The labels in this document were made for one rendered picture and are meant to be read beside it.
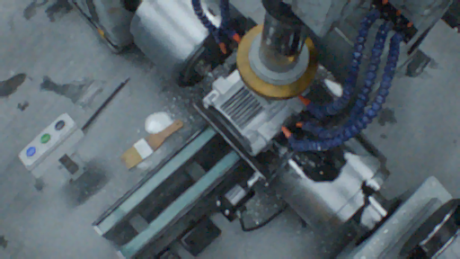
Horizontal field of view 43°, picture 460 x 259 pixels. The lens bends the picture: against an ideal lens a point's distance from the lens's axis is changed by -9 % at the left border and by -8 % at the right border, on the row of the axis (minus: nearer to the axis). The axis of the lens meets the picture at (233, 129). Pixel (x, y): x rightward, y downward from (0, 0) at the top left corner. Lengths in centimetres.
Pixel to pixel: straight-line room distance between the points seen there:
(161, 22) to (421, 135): 85
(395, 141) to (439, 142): 15
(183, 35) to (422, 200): 68
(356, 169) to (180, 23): 53
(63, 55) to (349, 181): 96
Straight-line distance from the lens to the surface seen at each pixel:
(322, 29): 102
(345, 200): 140
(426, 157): 186
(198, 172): 170
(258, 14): 152
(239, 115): 147
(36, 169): 154
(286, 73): 133
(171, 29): 150
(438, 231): 123
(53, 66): 190
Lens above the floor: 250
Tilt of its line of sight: 74 degrees down
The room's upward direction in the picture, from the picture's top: 7 degrees clockwise
